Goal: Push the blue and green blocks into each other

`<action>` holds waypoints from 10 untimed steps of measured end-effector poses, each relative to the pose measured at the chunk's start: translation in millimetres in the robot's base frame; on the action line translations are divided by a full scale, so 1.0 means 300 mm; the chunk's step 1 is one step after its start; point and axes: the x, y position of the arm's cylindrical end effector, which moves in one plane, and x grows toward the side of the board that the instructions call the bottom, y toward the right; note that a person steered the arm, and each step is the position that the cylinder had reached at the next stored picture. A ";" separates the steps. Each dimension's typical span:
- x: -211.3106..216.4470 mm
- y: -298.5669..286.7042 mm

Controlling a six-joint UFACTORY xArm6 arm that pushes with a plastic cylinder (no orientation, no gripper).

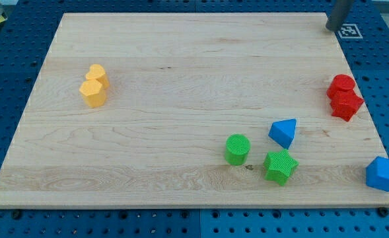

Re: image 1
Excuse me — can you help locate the green star block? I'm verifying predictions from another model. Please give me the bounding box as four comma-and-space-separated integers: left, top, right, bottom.
264, 149, 299, 186

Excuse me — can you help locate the yellow heart block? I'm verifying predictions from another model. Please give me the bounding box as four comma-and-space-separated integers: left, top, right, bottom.
85, 64, 110, 89

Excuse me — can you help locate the blue triangle block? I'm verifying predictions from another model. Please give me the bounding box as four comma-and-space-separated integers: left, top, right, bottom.
268, 118, 297, 149

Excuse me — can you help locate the yellow hexagon block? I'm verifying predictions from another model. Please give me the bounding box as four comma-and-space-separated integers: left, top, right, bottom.
79, 80, 107, 108

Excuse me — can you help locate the red cylinder block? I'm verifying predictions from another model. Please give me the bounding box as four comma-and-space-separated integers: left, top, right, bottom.
326, 74, 355, 99

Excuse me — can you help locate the light wooden board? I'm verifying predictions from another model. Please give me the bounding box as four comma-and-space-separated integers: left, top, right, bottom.
0, 13, 389, 210

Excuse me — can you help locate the white fiducial marker tag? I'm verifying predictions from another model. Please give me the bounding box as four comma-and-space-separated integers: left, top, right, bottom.
337, 23, 363, 39

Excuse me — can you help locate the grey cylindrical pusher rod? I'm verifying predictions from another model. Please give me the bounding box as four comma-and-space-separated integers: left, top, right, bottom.
326, 0, 354, 32

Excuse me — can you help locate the blue cube block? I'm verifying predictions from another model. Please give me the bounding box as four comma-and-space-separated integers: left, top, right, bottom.
365, 157, 389, 192

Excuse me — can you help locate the red star block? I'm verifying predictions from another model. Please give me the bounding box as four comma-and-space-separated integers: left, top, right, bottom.
330, 90, 364, 122

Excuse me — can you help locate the green cylinder block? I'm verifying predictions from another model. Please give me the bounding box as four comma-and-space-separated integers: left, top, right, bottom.
225, 134, 251, 166

